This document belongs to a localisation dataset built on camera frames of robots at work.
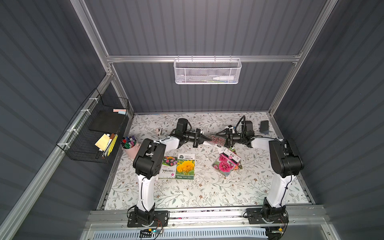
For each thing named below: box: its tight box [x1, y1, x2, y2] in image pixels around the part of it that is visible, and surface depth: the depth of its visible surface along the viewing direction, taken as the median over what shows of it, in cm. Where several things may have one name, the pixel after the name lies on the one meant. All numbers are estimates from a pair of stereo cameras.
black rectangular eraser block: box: [260, 120, 269, 135], surface depth 110 cm
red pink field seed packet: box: [207, 135, 227, 147], surface depth 91 cm
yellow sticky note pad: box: [94, 133, 110, 151], surface depth 71 cm
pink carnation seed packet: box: [212, 148, 243, 177], surface depth 94 cm
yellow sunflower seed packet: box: [175, 153, 196, 180], surface depth 93 cm
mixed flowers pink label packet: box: [159, 156, 178, 179], surface depth 93 cm
